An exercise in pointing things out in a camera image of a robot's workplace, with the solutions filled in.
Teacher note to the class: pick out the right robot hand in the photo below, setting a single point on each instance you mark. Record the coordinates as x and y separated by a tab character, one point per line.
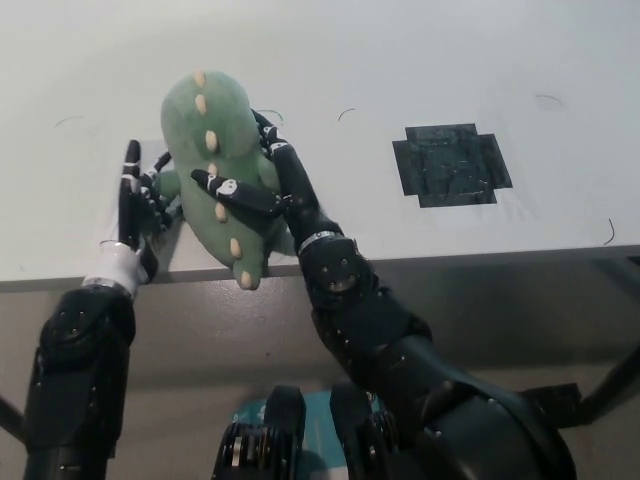
297	190

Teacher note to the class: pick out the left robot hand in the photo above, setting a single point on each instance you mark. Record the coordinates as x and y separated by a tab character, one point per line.
127	210

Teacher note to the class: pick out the green plush dinosaur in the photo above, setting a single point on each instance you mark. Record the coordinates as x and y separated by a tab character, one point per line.
220	115

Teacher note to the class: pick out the black and teal robot torso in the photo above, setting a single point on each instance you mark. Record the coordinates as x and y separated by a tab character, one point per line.
280	430

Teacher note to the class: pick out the black floor tape patch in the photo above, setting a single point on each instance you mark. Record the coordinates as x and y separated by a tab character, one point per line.
555	397

